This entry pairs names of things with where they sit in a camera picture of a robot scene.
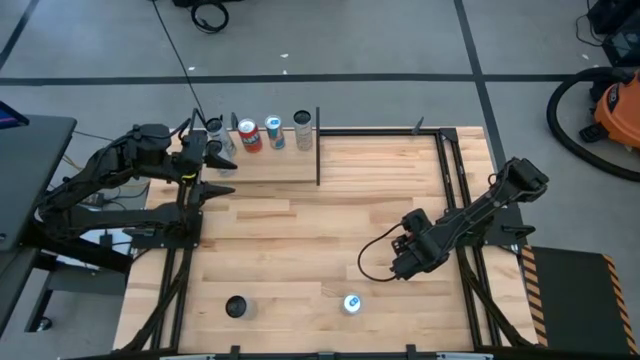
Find light wooden shelf board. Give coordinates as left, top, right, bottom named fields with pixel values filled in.
left=199, top=130, right=319, bottom=184

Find coiled black cable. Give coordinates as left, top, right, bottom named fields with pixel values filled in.
left=189, top=0, right=231, bottom=35

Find laptop with blue screen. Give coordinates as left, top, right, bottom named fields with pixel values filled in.
left=0, top=99, right=30, bottom=130

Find blue silver Red Bull can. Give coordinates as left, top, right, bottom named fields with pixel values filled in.
left=341, top=293, right=364, bottom=316
left=263, top=114, right=287, bottom=151

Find black shelf side post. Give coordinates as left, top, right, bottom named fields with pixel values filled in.
left=315, top=106, right=322, bottom=187

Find red Fanta can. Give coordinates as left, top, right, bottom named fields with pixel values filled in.
left=237, top=117, right=264, bottom=154

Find black mat hazard stripe edges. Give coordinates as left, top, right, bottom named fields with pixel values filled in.
left=519, top=244, right=640, bottom=357

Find long black floor cable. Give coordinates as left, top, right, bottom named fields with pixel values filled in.
left=151, top=0, right=204, bottom=119

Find black desk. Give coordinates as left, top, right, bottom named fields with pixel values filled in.
left=0, top=113, right=78, bottom=254

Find black equipment case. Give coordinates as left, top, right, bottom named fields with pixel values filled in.
left=587, top=0, right=640, bottom=69

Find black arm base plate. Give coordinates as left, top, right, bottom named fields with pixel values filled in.
left=447, top=205, right=526, bottom=247
left=124, top=209, right=204, bottom=250

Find black aluminium table frame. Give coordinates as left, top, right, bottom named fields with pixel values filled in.
left=112, top=127, right=539, bottom=360

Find black desk stand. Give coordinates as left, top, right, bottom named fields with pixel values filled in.
left=0, top=219, right=134, bottom=334

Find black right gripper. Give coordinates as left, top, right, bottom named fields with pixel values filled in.
left=389, top=208, right=452, bottom=281

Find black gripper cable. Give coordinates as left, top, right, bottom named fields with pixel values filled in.
left=356, top=222, right=406, bottom=284

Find white Celsius Arctic Vibe can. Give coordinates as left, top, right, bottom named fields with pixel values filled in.
left=205, top=117, right=237, bottom=157
left=205, top=140, right=239, bottom=177

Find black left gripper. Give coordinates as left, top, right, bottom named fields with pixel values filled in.
left=172, top=130, right=239, bottom=201

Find orange shop vacuum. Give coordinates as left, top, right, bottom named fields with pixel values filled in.
left=545, top=66, right=640, bottom=182
left=579, top=69, right=640, bottom=151

